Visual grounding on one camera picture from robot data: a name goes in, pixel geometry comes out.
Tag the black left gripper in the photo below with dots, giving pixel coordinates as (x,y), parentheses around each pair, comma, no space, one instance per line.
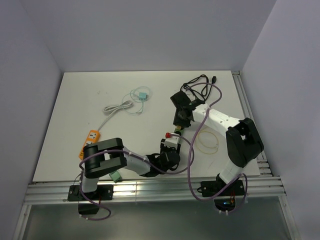
(163,147)

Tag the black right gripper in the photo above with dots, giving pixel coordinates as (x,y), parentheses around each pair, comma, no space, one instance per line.
(178,122)

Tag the green power strip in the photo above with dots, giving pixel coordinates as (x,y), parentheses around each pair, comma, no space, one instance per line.
(179,130)

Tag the teal charger plug with cable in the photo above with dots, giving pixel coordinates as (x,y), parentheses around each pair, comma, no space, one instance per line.
(133,103)

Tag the green charger plug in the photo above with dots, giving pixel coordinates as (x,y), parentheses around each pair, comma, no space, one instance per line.
(115,176)

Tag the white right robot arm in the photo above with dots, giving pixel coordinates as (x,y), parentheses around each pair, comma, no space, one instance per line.
(243,141)

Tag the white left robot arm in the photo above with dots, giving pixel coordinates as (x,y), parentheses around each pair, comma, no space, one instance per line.
(105,157)

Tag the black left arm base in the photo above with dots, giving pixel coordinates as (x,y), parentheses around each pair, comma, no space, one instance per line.
(90,203)

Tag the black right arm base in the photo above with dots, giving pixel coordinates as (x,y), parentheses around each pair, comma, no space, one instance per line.
(233,196)

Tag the orange power strip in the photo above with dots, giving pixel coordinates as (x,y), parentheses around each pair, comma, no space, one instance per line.
(92,138)

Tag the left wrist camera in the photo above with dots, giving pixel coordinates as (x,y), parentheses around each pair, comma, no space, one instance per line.
(171,140)

